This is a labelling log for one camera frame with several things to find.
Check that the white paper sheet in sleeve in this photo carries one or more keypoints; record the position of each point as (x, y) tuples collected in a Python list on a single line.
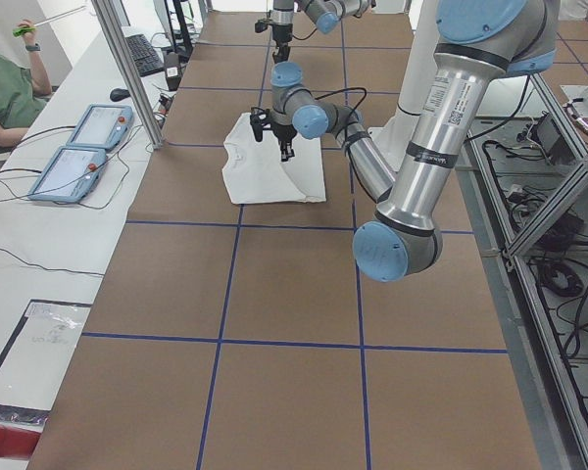
[(35, 351)]

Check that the black keyboard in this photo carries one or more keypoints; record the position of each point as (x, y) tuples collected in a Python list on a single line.
[(144, 55)]

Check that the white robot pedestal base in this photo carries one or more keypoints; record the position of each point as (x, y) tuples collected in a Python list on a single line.
[(394, 136)]

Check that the lower blue teach pendant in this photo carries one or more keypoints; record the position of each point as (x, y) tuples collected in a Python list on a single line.
[(69, 176)]

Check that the person in green shirt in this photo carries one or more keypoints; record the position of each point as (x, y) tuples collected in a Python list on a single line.
[(23, 91)]

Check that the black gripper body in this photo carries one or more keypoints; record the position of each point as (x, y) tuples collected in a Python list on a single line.
[(284, 132), (280, 37)]

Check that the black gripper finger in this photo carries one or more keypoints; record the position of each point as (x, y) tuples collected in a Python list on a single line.
[(281, 53), (286, 151)]

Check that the black computer mouse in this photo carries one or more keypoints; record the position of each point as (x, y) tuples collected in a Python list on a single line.
[(119, 94)]

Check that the aluminium frame post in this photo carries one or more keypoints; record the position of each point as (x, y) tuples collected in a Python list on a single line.
[(112, 29)]

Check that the green plastic tool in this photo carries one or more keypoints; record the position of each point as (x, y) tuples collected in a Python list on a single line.
[(21, 30)]

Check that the red object at edge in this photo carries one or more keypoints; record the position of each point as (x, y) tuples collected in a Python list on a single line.
[(17, 443)]

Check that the white long-sleeve printed shirt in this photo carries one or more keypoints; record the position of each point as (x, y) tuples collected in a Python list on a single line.
[(255, 174)]

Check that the blue teach pendant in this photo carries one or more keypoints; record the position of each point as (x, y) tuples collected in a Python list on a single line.
[(69, 176), (102, 127)]

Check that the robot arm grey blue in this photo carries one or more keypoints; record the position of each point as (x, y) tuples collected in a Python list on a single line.
[(475, 43), (325, 15)]

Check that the upper blue teach pendant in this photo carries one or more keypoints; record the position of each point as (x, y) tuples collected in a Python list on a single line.
[(102, 127)]

